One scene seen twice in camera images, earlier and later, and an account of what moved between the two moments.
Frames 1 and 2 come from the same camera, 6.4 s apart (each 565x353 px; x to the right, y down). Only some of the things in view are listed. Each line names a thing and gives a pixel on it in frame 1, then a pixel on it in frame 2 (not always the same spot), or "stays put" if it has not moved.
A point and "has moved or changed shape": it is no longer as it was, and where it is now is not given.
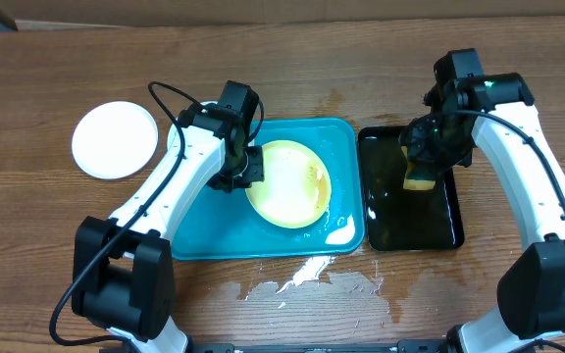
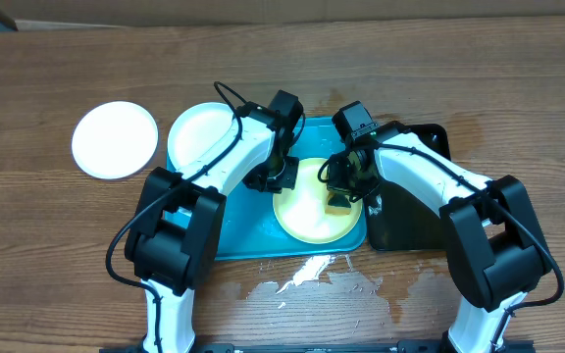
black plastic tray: x=399 y=219 stays put
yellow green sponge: x=418 y=176 has moved or changed shape
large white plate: x=115 y=140 stays put
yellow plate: x=296 y=185 has moved or changed shape
